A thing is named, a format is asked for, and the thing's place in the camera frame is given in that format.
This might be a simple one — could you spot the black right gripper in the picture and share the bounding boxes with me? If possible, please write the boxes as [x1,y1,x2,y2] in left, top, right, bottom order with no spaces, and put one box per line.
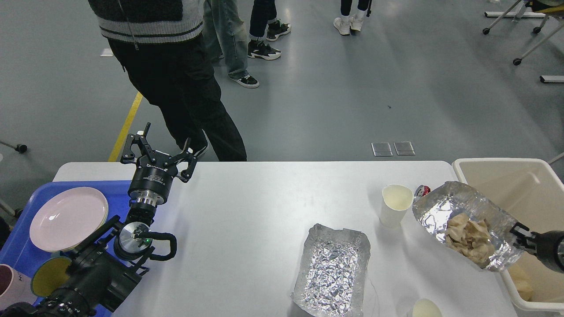
[510,221,564,273]

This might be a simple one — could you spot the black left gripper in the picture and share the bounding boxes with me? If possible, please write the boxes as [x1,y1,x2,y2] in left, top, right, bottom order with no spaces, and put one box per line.
[121,123,199,206]

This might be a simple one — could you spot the pink plate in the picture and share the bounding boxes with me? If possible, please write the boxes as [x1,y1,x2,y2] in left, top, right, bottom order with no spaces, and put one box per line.
[30,187,108,252]

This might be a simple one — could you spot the white paper cup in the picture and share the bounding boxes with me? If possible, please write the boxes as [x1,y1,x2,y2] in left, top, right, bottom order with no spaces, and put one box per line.
[379,184,414,228]

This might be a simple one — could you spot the blue-grey mug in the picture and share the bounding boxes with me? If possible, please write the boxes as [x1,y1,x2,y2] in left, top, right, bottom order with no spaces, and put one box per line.
[31,256,72,297]

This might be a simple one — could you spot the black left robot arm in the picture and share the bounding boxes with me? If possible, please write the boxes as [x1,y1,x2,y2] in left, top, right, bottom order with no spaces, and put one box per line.
[1,123,199,317]

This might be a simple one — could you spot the beige plastic bin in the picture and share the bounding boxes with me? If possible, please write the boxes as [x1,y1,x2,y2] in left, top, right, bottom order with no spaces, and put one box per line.
[453,157,564,317]

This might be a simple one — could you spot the crushed red soda can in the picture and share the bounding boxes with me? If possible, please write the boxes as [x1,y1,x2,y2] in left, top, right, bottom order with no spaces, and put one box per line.
[414,185,431,197]

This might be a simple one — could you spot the white lid bottom edge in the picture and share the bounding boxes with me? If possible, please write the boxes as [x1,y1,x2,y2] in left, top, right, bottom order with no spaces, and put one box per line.
[406,299,443,317]

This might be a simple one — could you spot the person in grey sweater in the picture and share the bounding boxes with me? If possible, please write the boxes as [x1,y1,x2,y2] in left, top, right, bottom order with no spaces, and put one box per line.
[89,0,247,161]

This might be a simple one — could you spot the metal floor plate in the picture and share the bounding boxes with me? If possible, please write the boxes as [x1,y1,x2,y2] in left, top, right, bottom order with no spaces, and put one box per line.
[393,142,416,156]
[371,142,393,157]

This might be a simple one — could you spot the person in olive trousers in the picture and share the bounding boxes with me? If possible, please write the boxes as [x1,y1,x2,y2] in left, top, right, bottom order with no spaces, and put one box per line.
[203,0,260,88]

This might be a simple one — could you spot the blue plastic tray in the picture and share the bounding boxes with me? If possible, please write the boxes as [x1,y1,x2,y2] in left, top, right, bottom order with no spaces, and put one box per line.
[1,181,155,317]

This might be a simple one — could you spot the pink mug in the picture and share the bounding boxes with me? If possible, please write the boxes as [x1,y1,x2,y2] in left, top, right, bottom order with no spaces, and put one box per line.
[0,264,37,310]

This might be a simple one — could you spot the person in dark jeans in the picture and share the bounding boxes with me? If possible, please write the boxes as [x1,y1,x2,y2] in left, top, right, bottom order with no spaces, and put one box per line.
[247,0,292,60]

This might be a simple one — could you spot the aluminium foil tray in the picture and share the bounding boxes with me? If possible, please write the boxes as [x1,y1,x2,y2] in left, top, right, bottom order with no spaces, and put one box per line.
[291,224,371,317]

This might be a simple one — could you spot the person in white sneakers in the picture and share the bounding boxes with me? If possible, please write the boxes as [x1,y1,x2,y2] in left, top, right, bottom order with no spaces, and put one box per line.
[333,0,372,36]

